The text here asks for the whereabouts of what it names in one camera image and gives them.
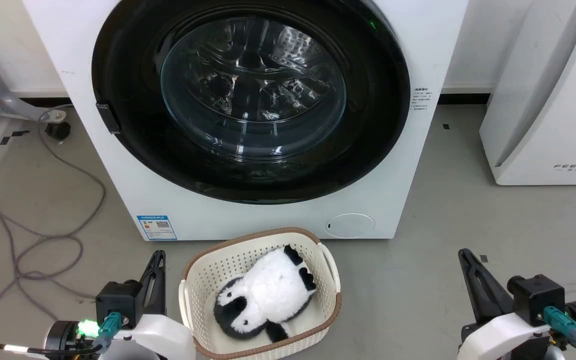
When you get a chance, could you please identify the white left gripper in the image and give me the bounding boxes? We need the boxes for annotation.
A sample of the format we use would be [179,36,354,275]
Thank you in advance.
[99,250,197,360]

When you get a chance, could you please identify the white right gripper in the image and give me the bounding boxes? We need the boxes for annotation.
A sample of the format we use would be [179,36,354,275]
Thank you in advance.
[457,248,551,360]

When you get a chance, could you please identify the white front-load washing machine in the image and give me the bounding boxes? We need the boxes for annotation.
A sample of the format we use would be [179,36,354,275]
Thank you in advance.
[22,0,469,242]

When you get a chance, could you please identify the round black glass washer door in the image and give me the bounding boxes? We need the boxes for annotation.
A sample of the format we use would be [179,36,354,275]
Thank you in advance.
[91,0,412,205]

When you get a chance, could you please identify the blue energy label sticker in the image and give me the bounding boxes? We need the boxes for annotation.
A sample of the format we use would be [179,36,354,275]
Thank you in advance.
[136,215,178,241]

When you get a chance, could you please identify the cream perforated laundry basket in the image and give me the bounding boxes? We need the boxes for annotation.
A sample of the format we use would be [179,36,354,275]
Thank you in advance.
[178,227,343,360]

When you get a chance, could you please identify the black and white panda plush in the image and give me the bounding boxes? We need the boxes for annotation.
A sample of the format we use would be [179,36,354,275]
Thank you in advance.
[213,244,318,344]

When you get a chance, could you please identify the round white filter cover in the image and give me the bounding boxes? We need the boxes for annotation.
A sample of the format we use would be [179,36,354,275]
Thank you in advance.
[326,213,376,239]

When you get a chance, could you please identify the black caster wheel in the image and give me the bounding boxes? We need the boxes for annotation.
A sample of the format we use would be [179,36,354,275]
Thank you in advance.
[44,121,72,141]

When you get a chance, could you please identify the white air purifier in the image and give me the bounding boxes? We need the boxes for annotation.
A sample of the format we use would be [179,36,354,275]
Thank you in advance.
[479,0,576,186]

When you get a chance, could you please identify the small printed text sticker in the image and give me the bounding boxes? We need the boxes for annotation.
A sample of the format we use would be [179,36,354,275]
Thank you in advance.
[411,87,433,115]

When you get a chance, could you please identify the grey metal table leg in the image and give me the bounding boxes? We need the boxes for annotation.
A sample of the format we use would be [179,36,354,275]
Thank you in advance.
[0,52,69,123]

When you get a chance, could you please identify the right arm cable teal plug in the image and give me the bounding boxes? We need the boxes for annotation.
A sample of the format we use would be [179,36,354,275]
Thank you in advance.
[543,306,576,360]

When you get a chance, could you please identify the grey floor cable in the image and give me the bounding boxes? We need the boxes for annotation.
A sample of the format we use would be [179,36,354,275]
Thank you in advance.
[0,107,107,347]

